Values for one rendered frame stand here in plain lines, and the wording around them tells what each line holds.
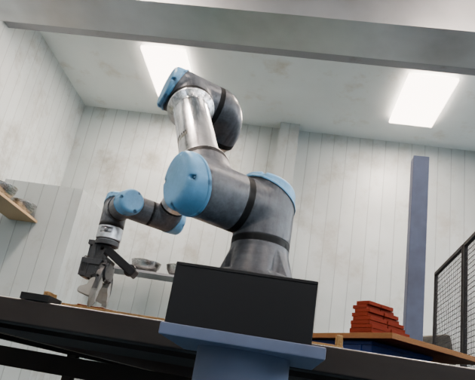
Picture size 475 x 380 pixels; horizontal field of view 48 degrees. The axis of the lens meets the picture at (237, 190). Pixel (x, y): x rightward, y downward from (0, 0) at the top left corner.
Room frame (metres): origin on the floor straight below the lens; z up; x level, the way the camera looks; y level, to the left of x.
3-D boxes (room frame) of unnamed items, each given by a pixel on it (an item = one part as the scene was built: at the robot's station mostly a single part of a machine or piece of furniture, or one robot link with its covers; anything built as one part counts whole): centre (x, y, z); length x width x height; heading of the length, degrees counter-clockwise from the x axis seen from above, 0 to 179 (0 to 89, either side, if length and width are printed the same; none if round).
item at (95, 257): (1.58, 0.36, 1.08); 0.09 x 0.08 x 0.12; 81
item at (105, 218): (1.58, 0.36, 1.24); 0.09 x 0.08 x 0.11; 27
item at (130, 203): (1.50, 0.30, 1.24); 0.11 x 0.11 x 0.08; 27
